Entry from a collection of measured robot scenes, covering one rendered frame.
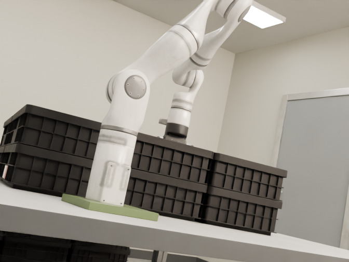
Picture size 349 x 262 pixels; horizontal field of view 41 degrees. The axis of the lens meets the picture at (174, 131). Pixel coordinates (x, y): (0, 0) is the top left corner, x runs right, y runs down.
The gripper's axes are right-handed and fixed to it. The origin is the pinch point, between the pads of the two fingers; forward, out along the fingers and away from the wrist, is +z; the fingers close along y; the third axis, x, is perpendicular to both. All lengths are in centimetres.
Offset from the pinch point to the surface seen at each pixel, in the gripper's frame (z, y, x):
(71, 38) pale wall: -133, 1, 351
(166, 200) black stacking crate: 10.6, -1.8, -8.1
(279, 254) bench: 17, 8, -54
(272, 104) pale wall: -117, 231, 301
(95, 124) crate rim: -6.4, -29.0, -9.9
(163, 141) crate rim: -6.6, -7.1, -9.3
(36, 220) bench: 17, -46, -63
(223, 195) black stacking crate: 5.4, 17.1, -8.7
